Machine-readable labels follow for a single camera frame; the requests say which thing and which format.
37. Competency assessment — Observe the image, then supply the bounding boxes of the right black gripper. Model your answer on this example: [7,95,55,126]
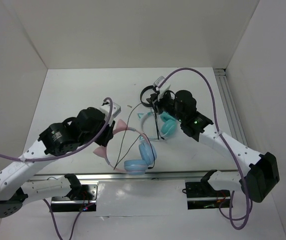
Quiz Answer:
[145,90,184,123]

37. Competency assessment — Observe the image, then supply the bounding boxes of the thin black audio cable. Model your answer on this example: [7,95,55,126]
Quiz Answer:
[113,102,157,171]

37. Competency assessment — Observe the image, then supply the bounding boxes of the pink blue cat-ear headphones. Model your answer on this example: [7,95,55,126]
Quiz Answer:
[93,120,157,175]

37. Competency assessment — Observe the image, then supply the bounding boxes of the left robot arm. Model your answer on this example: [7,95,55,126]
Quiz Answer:
[0,104,121,219]

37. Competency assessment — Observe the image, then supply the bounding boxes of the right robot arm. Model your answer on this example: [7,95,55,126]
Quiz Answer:
[147,90,279,203]

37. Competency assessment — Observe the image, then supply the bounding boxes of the black headphones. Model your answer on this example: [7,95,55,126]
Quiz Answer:
[140,85,158,108]

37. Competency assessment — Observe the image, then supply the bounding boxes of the white teal cat-ear headphones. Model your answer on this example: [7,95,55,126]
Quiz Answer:
[137,111,178,141]

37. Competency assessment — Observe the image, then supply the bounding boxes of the white front cover plate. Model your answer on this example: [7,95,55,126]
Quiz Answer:
[96,180,187,217]

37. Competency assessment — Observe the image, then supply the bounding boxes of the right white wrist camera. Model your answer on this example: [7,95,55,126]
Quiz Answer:
[152,76,171,101]

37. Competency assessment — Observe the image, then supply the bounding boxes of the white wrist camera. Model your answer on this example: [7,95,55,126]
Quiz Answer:
[152,76,171,101]
[99,101,121,118]

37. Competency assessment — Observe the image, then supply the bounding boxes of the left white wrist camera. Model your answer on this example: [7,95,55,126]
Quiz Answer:
[99,101,121,118]

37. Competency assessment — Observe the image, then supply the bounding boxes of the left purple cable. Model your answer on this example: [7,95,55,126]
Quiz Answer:
[0,96,113,240]

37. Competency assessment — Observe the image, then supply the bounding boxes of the aluminium right rail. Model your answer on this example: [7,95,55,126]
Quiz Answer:
[213,68,248,146]

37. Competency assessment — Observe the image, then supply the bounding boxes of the aluminium rail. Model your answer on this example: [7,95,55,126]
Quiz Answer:
[27,170,240,182]
[213,68,248,146]

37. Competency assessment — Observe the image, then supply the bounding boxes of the aluminium front rail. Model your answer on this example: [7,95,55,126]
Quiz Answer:
[27,170,240,182]

